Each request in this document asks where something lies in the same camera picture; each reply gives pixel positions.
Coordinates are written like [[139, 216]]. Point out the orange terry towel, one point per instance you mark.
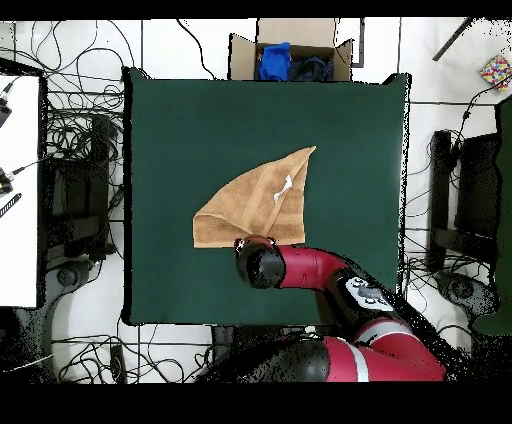
[[248, 200]]

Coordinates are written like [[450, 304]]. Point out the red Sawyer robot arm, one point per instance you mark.
[[312, 266]]

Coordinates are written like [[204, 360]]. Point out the colourful dotted item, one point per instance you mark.
[[496, 72]]

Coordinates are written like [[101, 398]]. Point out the dark green table cloth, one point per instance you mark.
[[180, 140]]

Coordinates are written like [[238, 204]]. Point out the dark navy cloth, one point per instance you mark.
[[310, 70]]

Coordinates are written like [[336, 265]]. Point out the blue cloth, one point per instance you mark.
[[274, 62]]

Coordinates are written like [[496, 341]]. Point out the black power strip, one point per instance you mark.
[[118, 364]]

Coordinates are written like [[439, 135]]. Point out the grey stand base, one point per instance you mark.
[[68, 276], [462, 288]]

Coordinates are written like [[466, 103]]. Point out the brown cardboard box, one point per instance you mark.
[[296, 30]]

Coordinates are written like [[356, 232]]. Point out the white table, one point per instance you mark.
[[20, 248]]

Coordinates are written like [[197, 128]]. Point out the thin black bar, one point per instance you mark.
[[452, 40]]

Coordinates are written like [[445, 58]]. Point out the black stand frame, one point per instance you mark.
[[478, 180], [100, 132]]

